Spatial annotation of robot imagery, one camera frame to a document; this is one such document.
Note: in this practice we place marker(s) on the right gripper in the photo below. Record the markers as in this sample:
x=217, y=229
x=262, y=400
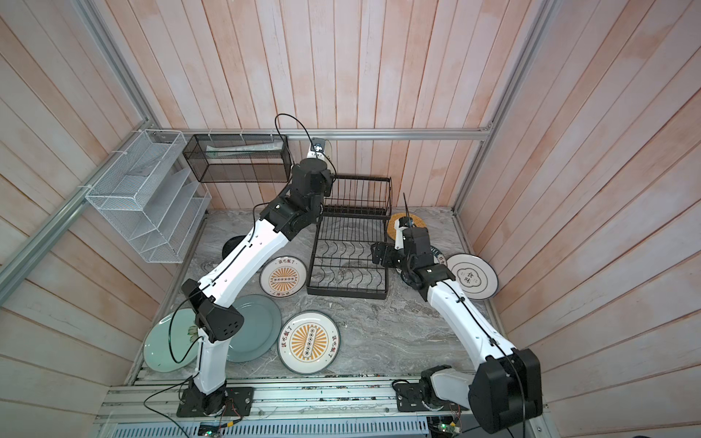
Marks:
x=379, y=253

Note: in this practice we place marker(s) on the black wire dish rack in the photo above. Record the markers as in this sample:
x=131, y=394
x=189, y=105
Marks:
x=355, y=217

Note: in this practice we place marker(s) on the orange sunburst plate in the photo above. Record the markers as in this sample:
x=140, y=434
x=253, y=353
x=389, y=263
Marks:
x=283, y=276
x=309, y=343

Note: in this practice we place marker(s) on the white plate green patterned rim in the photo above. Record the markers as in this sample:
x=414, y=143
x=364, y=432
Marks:
x=438, y=255

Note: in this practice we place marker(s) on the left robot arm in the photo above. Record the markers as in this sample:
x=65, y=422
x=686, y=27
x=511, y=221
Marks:
x=212, y=297

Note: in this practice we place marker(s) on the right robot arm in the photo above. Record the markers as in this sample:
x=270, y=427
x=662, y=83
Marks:
x=506, y=387

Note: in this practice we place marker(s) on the yellow woven round trivet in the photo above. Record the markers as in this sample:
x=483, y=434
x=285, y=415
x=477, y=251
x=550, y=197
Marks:
x=393, y=224

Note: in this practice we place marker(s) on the white plate cloud outline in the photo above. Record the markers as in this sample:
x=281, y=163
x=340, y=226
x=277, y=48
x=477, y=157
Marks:
x=476, y=276

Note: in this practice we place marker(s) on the grey-green plain plate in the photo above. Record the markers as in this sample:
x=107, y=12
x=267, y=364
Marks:
x=260, y=331

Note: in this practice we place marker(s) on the black round plate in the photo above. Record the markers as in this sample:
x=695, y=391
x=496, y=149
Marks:
x=231, y=246

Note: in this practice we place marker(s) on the light green flower plate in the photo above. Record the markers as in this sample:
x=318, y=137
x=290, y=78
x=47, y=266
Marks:
x=171, y=343

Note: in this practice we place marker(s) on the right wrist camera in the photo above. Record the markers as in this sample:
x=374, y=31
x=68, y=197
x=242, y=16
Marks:
x=404, y=224

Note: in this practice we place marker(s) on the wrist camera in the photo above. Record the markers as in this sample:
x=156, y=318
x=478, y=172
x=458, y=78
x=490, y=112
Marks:
x=317, y=149
x=404, y=224

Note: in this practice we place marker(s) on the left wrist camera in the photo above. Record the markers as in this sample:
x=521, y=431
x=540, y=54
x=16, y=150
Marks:
x=317, y=149

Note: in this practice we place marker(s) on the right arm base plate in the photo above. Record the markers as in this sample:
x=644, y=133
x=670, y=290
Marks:
x=419, y=397

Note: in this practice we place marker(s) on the aluminium front rail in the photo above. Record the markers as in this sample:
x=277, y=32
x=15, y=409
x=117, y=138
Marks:
x=273, y=399

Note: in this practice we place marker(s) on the black mesh wall basket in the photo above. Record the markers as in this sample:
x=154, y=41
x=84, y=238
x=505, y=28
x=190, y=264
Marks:
x=239, y=158

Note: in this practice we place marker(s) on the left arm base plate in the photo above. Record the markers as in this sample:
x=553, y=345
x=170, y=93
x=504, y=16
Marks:
x=227, y=401

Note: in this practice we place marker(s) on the white mesh wall shelf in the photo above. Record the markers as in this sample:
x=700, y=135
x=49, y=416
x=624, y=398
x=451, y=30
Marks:
x=155, y=206

